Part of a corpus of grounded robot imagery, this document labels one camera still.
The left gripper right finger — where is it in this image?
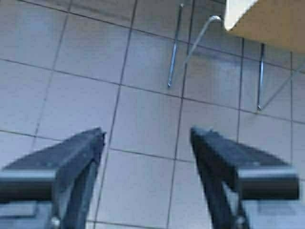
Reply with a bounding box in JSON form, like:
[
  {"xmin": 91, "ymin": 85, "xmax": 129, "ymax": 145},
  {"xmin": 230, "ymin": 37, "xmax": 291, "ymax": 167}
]
[{"xmin": 190, "ymin": 126, "xmax": 299, "ymax": 229}]

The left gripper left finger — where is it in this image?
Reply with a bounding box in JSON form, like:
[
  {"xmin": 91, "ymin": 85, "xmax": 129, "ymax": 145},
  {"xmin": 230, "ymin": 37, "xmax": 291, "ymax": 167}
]
[{"xmin": 0, "ymin": 127, "xmax": 106, "ymax": 229}]

